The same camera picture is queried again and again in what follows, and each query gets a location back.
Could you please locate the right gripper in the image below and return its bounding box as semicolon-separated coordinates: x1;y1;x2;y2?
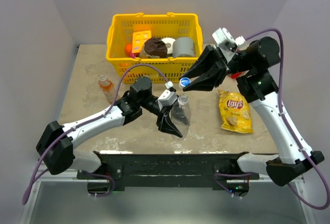
179;43;254;90

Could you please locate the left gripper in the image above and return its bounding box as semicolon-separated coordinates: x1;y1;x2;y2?
140;95;190;137

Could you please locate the clear bottle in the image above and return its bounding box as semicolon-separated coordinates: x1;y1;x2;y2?
171;94;191;140

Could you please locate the orange tea bottle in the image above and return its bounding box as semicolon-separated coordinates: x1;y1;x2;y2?
98;75;116;104

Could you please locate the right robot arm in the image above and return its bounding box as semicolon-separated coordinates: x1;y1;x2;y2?
183;37;324;186

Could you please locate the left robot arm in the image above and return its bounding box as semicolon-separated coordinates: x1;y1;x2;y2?
36;76;183;179

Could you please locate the red snack bag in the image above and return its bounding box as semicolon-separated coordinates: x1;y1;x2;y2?
230;72;243;79

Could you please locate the grey tape roll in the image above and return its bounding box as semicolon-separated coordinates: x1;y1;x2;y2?
172;37;195;58

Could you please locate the white tape roll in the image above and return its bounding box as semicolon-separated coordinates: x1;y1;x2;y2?
161;37;175;57

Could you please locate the yellow chips bag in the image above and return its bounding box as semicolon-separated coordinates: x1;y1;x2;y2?
218;90;253;134

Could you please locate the brown wrapped package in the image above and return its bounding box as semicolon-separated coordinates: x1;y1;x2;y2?
139;38;167;59

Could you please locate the yellow plastic shopping basket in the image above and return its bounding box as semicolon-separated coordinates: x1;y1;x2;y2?
106;12;203;83

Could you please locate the orange juice carton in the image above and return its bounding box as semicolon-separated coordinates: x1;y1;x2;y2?
131;30;152;54

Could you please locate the orange ball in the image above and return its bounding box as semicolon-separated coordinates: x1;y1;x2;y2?
125;43;132;57

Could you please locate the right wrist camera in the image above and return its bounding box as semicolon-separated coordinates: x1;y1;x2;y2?
212;28;246;62

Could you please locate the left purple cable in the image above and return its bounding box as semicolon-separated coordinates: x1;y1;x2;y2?
21;63;174;205

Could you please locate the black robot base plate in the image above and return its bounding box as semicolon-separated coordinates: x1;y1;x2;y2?
77;153;259;194

